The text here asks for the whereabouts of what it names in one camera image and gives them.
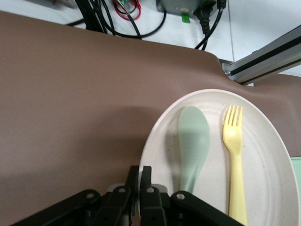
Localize black floor cable bundle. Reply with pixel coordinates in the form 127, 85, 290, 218
65, 0, 168, 40

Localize pale green plastic spoon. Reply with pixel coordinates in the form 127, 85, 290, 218
178, 106, 211, 195

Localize grey power supply box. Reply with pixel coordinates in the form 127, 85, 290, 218
156, 0, 228, 15

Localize yellow plastic fork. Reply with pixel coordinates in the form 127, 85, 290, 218
222, 105, 248, 226

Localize black left camera bracket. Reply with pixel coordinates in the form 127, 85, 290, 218
11, 189, 247, 226

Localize grey metal post bracket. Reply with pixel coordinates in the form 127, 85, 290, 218
220, 59, 255, 87

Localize brown table mat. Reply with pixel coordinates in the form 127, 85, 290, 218
0, 10, 301, 226

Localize beige round plate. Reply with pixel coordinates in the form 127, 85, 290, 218
140, 89, 298, 226

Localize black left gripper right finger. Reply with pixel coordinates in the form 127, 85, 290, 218
140, 166, 179, 226

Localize black power cord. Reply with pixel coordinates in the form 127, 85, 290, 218
194, 0, 228, 51

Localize aluminium camera post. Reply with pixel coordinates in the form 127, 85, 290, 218
221, 24, 301, 87

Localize red wires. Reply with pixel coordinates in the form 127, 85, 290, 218
112, 0, 143, 21

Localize light green rectangular tray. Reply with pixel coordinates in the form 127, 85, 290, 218
290, 156, 301, 226

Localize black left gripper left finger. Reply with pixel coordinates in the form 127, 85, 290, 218
94, 166, 139, 226

